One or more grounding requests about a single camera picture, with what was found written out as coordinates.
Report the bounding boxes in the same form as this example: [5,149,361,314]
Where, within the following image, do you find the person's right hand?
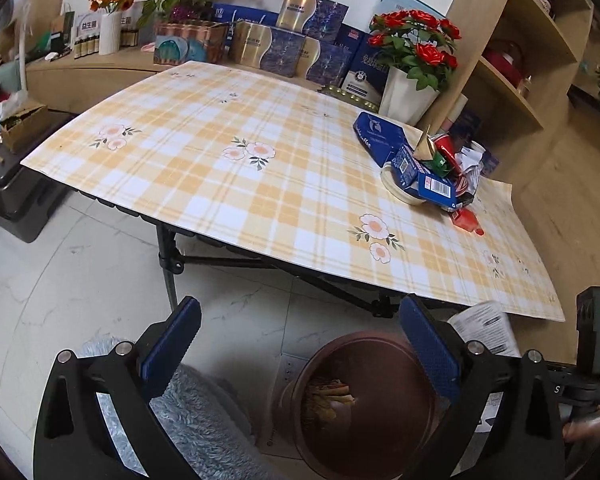
[562,406,600,445]

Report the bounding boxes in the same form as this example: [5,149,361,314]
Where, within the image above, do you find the box of brown bottles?
[72,10,103,58]

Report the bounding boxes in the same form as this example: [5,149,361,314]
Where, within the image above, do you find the orange flowers in white vase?
[82,0,148,56]

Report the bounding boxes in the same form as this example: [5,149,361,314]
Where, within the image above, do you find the gold blue gift box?
[305,37,353,83]
[277,0,350,43]
[229,22,307,72]

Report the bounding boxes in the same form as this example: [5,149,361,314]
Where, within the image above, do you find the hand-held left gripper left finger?
[32,296,203,480]

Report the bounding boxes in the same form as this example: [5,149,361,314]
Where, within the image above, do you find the red jar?
[482,37,526,86]

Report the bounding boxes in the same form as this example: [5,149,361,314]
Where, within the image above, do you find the large blue box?
[352,111,421,166]

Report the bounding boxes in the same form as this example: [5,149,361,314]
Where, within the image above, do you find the small red carton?
[434,132,462,162]

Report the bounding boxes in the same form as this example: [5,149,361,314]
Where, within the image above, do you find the plaid floral tablecloth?
[19,60,566,323]

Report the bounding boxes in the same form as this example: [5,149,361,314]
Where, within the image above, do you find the black hard case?
[0,150,73,243]

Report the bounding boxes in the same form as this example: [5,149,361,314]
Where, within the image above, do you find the wooden shelf unit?
[447,0,596,176]

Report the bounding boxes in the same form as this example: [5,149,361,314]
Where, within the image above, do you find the grey fluffy rug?
[75,335,261,480]

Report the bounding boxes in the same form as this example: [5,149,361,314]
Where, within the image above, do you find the pastel paper rolls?
[442,92,470,133]

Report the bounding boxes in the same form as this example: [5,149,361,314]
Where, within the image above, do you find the white printed leaflet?
[447,301,520,357]

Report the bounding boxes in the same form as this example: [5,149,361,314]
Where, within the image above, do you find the small blue printed carton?
[392,144,463,211]

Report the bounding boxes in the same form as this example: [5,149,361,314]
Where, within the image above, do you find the dark blue printed box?
[450,107,483,148]

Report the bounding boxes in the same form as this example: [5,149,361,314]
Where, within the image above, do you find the red sachet packet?
[450,207,485,235]

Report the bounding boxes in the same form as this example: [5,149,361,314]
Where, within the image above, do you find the gold beaded tray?
[319,85,381,111]

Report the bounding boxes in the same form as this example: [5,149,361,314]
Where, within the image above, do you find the long blue box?
[211,2,281,26]

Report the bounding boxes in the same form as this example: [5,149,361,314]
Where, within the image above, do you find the black folding table frame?
[75,190,411,318]

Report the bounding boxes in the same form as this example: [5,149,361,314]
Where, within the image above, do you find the red roses in white pot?
[369,10,463,123]

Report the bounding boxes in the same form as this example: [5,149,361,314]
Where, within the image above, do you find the white paper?
[455,142,487,186]

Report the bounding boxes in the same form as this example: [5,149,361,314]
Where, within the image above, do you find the cardboard box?
[0,101,48,153]

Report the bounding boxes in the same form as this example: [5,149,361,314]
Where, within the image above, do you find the teal round-print box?
[154,35,207,67]

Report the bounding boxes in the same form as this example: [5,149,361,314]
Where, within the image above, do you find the light blue white box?
[377,0,447,21]

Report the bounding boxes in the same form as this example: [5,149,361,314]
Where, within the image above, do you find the black paper bag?
[55,2,77,47]

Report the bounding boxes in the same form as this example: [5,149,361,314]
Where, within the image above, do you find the brown round waste bin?
[280,331,453,480]

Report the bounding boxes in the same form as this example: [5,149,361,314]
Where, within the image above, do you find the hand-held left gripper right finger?
[399,296,567,480]

